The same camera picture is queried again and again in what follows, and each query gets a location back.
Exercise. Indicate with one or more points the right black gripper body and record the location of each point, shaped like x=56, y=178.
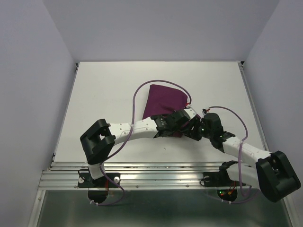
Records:
x=206, y=133

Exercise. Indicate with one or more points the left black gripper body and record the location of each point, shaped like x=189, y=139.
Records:
x=173, y=130

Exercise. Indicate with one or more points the purple surgical drape cloth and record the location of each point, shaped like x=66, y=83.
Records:
x=163, y=100

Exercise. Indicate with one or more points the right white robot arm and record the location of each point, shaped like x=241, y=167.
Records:
x=269, y=172

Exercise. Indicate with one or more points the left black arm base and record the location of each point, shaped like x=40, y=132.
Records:
x=86, y=181

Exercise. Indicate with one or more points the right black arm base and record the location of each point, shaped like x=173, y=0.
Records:
x=220, y=178

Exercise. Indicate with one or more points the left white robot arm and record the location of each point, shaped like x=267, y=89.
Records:
x=101, y=137

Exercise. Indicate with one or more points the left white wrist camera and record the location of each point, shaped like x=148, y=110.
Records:
x=191, y=112

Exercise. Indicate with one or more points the aluminium frame rail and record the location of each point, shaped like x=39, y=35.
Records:
x=133, y=176

